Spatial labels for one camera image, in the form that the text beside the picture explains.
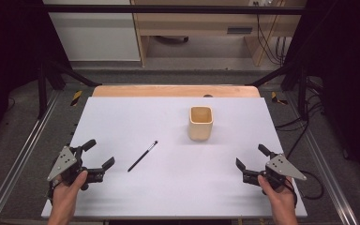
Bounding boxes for black looped floor cable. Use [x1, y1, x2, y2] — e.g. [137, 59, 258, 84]
[297, 170, 325, 201]

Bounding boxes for thin black pen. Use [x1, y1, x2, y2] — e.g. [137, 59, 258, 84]
[127, 140, 159, 173]

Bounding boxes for person's left hand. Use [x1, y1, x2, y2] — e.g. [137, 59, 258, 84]
[52, 171, 89, 204]

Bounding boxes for yellow black tape strip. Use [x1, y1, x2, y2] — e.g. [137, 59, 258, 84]
[270, 90, 290, 106]
[70, 89, 83, 108]

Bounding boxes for white power strip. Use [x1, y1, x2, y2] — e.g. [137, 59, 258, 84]
[248, 0, 277, 8]

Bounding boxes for beige square cup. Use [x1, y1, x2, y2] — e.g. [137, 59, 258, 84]
[188, 105, 215, 142]

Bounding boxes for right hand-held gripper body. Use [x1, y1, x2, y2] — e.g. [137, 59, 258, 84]
[242, 152, 308, 190]

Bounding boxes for hand-held gripper cable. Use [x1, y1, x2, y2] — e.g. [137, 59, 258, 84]
[283, 178, 298, 208]
[45, 183, 57, 203]

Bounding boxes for black floor cables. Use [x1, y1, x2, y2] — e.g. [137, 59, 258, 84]
[274, 77, 326, 161]

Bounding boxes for black metal stand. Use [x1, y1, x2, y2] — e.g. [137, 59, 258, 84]
[246, 61, 311, 122]
[37, 58, 103, 120]

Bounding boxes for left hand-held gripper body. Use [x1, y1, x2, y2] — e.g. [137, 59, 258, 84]
[46, 145, 105, 191]

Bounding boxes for left hand-held gripper cable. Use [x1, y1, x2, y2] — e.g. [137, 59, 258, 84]
[45, 183, 57, 203]

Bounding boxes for white table board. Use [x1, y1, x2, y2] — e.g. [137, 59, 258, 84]
[40, 96, 308, 219]

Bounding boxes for aluminium floor rail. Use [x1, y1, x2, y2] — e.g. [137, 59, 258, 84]
[284, 92, 360, 225]
[0, 89, 61, 225]

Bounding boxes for light wooden desk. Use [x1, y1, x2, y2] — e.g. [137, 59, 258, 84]
[130, 0, 308, 68]

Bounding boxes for black curtain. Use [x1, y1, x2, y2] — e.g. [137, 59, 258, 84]
[0, 0, 73, 153]
[284, 0, 360, 184]

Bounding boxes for white cabinet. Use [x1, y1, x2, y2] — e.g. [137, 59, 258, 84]
[42, 0, 142, 63]

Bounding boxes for person's right hand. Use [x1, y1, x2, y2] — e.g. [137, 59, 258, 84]
[257, 174, 298, 209]

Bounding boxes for black horizontal frame bar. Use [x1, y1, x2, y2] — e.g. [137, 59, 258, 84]
[43, 4, 306, 16]

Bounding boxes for right hand-held gripper cable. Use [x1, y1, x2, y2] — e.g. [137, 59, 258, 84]
[283, 178, 298, 208]

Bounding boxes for black hanging cables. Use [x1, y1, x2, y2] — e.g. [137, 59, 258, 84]
[255, 13, 288, 67]

